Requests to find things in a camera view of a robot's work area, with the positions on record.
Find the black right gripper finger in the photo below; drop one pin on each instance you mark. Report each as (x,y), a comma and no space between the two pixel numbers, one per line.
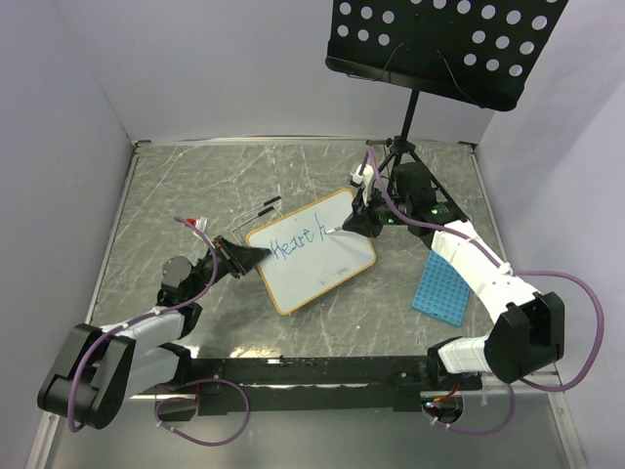
(372,231)
(358,219)

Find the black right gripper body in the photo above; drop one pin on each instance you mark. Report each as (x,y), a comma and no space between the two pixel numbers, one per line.
(379,205)

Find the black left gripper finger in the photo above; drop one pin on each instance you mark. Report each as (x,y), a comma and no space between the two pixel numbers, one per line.
(248,258)
(241,243)

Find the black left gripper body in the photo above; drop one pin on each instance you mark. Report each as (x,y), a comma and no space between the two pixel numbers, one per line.
(225,265)

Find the yellow framed whiteboard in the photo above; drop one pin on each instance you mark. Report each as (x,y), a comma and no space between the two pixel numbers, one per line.
(307,258)

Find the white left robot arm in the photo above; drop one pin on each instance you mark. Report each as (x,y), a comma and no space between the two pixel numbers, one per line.
(100,367)

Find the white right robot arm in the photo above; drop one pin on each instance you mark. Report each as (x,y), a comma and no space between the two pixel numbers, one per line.
(528,326)

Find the blue studded building plate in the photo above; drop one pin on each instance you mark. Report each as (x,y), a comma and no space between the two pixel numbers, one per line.
(442,294)

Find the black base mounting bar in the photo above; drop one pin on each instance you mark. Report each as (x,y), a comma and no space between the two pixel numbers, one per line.
(231,385)

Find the black music stand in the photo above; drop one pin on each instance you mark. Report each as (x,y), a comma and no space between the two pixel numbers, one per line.
(474,52)

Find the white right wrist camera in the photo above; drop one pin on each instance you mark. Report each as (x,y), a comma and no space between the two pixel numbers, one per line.
(363,178)

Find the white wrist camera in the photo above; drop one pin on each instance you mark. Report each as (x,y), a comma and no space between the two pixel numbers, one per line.
(200,223)
(363,178)

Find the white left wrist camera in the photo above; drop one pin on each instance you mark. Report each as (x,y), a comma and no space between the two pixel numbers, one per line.
(200,223)

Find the wire whiteboard easel stand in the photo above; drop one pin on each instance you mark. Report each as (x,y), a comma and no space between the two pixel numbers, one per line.
(259,211)

